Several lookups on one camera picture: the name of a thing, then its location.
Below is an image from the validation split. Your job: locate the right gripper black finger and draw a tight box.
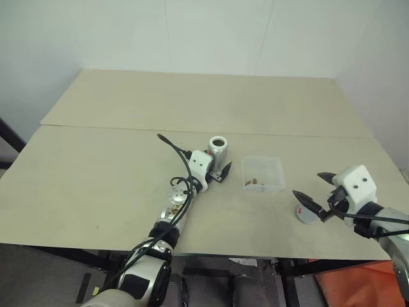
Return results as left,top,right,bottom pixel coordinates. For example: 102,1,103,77
316,171,337,185
292,189,321,214

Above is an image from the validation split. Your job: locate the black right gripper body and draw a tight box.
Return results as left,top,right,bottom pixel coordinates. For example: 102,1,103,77
320,185,349,223

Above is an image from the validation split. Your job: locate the grey round lid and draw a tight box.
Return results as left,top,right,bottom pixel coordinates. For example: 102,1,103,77
295,204,320,225

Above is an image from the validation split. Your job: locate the silver metal cup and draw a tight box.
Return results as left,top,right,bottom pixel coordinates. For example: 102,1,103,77
206,136,229,174

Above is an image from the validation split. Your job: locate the clear plastic container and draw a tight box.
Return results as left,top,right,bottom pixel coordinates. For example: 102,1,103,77
241,155,286,195

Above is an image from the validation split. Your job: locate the white paper scrap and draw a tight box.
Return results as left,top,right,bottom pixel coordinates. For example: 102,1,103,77
229,257,258,267

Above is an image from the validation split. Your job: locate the orange floor mat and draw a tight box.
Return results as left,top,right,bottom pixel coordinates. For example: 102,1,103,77
316,260,404,307

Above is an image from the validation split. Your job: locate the short black tape strip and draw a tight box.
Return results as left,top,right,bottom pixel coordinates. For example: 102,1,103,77
76,273,94,302

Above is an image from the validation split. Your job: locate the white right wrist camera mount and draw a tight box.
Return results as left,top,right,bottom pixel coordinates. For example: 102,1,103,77
332,164,378,210

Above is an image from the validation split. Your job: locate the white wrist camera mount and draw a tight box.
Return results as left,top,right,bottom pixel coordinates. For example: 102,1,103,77
332,164,378,210
187,150,213,187

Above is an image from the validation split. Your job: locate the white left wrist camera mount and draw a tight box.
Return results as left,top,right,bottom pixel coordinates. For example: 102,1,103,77
187,150,213,187

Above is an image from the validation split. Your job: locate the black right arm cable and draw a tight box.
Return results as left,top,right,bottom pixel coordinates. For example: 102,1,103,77
327,191,409,239

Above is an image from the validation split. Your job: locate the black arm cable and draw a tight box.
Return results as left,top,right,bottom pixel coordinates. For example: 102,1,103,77
105,133,196,288
327,191,409,239

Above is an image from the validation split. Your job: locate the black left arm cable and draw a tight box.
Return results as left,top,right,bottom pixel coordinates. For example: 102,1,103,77
105,133,196,288

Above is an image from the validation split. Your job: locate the black metal table frame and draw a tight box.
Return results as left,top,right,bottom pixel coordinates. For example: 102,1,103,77
28,244,394,307

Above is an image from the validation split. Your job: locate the dark furniture frame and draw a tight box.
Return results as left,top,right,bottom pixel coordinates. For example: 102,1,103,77
0,117,26,172

